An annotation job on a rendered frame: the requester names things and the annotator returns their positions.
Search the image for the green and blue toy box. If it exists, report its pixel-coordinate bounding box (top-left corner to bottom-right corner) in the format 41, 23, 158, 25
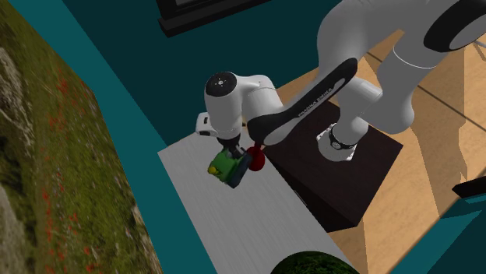
206, 148, 254, 189

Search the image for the flowered meadow wall picture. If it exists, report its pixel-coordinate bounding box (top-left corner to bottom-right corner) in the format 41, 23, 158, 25
0, 0, 164, 274

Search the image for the dark green round plant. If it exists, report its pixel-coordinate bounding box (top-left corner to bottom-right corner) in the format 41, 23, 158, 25
269, 251, 360, 274

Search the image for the grey wooden table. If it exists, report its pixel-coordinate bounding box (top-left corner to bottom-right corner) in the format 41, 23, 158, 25
157, 130, 355, 274

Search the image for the dark robot stand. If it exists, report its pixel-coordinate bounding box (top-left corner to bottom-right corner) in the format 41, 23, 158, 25
261, 100, 404, 234

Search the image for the red round object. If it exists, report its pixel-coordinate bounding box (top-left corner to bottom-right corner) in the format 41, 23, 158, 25
246, 142, 266, 173

